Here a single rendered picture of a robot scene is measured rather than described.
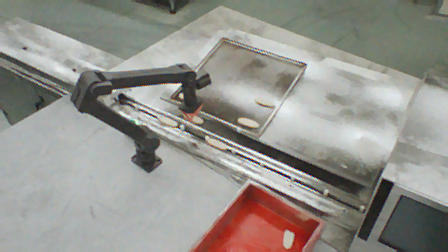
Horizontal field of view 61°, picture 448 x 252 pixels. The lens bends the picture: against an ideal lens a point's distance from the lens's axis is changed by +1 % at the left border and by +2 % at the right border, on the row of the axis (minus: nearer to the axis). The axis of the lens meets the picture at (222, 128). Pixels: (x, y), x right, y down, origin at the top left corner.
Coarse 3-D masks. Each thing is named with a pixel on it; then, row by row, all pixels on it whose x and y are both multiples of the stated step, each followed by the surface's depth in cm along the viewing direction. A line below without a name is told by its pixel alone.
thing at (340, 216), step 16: (128, 112) 183; (160, 128) 175; (176, 144) 170; (192, 144) 167; (208, 160) 163; (224, 160) 160; (240, 160) 160; (240, 176) 157; (256, 176) 153; (272, 176) 153; (288, 192) 147; (304, 192) 147; (304, 208) 146; (320, 208) 142; (336, 208) 142; (336, 224) 142; (352, 224) 137
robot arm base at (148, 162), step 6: (132, 156) 166; (138, 156) 160; (144, 156) 159; (150, 156) 160; (156, 156) 166; (138, 162) 162; (144, 162) 160; (150, 162) 162; (156, 162) 164; (144, 168) 161; (150, 168) 162
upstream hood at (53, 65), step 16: (0, 32) 228; (0, 48) 215; (16, 48) 215; (32, 48) 215; (48, 48) 214; (16, 64) 212; (32, 64) 203; (48, 64) 203; (64, 64) 203; (80, 64) 203; (48, 80) 202; (64, 80) 193; (112, 96) 186
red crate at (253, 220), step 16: (256, 208) 147; (240, 224) 142; (256, 224) 142; (272, 224) 142; (288, 224) 142; (224, 240) 138; (240, 240) 137; (256, 240) 137; (272, 240) 137; (304, 240) 137
